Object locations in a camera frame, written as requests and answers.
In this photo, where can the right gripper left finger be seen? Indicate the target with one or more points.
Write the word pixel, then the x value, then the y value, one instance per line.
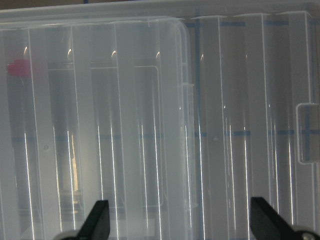
pixel 97 224

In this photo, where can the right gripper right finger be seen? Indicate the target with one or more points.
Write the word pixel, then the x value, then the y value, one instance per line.
pixel 265 223

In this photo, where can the clear plastic box lid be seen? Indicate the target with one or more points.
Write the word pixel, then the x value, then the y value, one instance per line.
pixel 255 71

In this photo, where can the clear plastic storage box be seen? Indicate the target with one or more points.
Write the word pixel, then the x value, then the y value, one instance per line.
pixel 107 114

